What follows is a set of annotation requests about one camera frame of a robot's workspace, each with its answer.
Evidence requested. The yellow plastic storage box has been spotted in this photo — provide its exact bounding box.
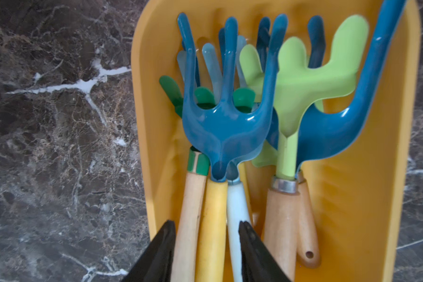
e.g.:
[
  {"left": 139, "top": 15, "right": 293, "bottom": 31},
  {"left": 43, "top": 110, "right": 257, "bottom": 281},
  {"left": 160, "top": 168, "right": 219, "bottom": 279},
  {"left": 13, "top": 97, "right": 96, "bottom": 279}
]
[{"left": 131, "top": 1, "right": 421, "bottom": 282}]

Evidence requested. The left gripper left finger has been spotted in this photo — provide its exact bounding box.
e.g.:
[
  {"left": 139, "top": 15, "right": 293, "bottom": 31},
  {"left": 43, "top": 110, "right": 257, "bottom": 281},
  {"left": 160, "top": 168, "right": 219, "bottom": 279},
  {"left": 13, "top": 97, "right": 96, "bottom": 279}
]
[{"left": 122, "top": 220, "right": 176, "bottom": 282}]

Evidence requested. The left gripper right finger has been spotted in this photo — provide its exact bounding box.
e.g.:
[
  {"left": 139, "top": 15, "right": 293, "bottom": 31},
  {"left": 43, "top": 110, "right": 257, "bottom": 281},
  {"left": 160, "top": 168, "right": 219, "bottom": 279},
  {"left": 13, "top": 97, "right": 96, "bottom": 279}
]
[{"left": 239, "top": 222, "right": 291, "bottom": 282}]

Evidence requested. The light green rake wooden handle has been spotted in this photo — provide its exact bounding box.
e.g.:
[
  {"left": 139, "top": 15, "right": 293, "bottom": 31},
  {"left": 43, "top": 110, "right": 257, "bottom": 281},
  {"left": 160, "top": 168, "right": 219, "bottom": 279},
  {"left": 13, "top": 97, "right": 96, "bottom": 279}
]
[{"left": 239, "top": 14, "right": 370, "bottom": 281}]

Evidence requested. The blue rake yellow handle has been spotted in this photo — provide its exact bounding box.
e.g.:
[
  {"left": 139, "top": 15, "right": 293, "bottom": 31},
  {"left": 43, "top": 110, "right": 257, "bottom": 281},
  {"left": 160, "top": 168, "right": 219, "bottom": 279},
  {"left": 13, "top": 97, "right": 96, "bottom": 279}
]
[
  {"left": 252, "top": 1, "right": 407, "bottom": 172},
  {"left": 177, "top": 12, "right": 288, "bottom": 282}
]

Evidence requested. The light blue rake white handle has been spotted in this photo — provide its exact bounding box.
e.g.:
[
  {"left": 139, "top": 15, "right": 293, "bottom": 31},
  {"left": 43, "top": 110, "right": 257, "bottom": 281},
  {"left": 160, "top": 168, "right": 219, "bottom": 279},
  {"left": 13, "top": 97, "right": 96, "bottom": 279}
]
[{"left": 195, "top": 35, "right": 255, "bottom": 282}]

